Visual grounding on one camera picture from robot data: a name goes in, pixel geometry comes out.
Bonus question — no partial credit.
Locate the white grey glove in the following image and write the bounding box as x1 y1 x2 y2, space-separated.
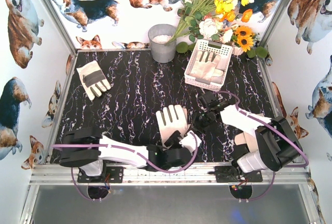
156 105 190 147
76 61 111 101

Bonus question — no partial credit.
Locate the white glove with green fingers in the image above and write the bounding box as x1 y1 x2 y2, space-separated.
190 50 224 81

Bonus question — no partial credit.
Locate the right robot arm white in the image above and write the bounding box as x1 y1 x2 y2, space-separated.
192 92 309 174

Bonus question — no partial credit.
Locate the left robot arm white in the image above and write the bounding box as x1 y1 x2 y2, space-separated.
53 128 199 177

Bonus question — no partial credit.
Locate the white perforated storage basket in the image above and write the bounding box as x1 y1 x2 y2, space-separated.
184 39 233 92

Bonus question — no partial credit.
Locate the white glove near right base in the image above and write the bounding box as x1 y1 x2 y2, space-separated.
234 132 258 152

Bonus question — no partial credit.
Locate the green moss ball left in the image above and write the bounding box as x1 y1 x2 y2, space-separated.
176 41 189 53

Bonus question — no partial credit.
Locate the green moss ball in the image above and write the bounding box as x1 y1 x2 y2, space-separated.
176 41 189 53
246 46 268 59

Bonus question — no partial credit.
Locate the green moss ball right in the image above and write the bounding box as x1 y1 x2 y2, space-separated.
246 46 268 59

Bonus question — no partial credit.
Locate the sunflower pot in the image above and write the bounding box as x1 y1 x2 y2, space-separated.
230 25 259 55

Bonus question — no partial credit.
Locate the grey metal bucket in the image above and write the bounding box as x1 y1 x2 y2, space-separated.
148 24 176 63

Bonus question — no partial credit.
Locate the artificial flower bouquet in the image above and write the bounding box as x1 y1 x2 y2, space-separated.
169 0 254 44

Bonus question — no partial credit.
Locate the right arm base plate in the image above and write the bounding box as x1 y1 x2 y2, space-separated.
208 166 263 183

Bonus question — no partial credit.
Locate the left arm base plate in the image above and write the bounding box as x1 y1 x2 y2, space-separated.
77 166 124 184

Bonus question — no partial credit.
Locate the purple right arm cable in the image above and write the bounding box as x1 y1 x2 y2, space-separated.
212 91 309 201

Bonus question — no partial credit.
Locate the aluminium front rail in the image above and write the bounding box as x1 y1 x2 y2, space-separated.
29 162 310 186

